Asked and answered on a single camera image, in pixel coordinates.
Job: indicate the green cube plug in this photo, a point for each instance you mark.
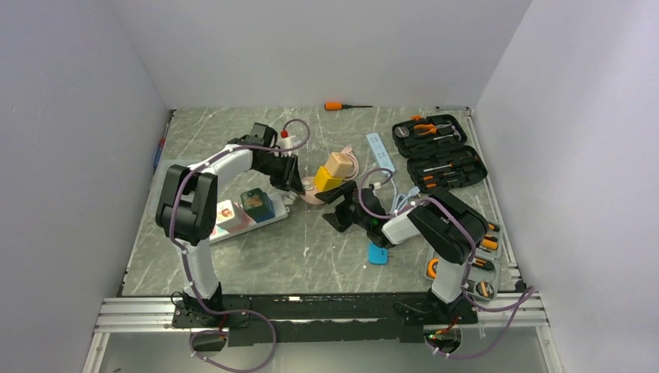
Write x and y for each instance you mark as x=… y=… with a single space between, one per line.
x=254 y=200

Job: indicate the small blue plug adapter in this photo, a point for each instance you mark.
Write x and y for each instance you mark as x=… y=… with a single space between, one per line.
x=377 y=255

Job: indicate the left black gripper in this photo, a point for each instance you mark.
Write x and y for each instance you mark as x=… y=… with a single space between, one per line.
x=290 y=181

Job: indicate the pink plug adapter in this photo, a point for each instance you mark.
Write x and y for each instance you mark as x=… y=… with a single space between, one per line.
x=236 y=224

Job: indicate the yellow plug adapter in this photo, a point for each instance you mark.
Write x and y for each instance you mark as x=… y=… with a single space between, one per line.
x=324 y=181

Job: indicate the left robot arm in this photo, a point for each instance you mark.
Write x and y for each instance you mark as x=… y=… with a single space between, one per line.
x=187 y=205

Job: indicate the grey tool tray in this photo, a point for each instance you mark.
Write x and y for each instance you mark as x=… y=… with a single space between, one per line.
x=478 y=277

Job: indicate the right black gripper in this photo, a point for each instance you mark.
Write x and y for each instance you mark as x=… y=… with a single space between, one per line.
x=337 y=219

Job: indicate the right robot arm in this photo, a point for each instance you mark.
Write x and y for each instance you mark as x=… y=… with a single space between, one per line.
x=451 y=228

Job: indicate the wooden cube plug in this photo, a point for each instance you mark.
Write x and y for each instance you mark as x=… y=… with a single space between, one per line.
x=340 y=164

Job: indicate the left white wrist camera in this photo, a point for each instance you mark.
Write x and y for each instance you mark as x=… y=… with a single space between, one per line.
x=287 y=141

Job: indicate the white cube plug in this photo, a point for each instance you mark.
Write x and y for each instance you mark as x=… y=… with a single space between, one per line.
x=226 y=209

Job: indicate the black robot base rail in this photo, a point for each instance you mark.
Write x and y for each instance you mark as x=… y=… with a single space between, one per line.
x=252 y=319

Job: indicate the blue red pen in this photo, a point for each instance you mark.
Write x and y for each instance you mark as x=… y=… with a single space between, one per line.
x=160 y=147

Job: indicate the black tool case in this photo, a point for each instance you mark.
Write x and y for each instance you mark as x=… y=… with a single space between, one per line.
x=437 y=155

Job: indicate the orange handled screwdriver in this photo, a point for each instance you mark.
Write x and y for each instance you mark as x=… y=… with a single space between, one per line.
x=338 y=106

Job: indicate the pink round plug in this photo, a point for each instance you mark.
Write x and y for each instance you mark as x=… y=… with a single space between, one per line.
x=310 y=192

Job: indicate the white power strip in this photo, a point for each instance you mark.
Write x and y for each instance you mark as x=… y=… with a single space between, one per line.
x=281 y=209

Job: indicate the blue power strip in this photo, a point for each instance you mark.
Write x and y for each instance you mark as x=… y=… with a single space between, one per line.
x=379 y=151

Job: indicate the orange tape measure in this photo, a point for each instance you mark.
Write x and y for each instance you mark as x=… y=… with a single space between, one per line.
x=431 y=269

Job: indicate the clear plastic screw box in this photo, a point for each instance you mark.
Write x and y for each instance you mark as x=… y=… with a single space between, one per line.
x=157 y=183

